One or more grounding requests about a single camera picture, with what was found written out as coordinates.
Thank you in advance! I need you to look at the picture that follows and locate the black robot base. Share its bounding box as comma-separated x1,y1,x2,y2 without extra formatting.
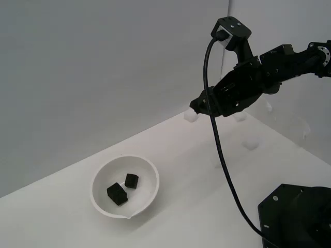
257,183,331,248

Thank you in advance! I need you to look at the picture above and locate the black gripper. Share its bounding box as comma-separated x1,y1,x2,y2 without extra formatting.
195,55,282,118

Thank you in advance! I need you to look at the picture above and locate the black foam cube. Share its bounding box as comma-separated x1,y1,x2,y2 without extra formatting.
189,99,202,114
124,173,140,189
107,182,129,207

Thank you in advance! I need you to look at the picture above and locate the white bowl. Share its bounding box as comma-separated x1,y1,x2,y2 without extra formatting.
90,154,160,220

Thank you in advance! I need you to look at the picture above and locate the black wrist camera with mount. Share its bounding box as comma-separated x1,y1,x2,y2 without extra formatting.
211,16,259,65

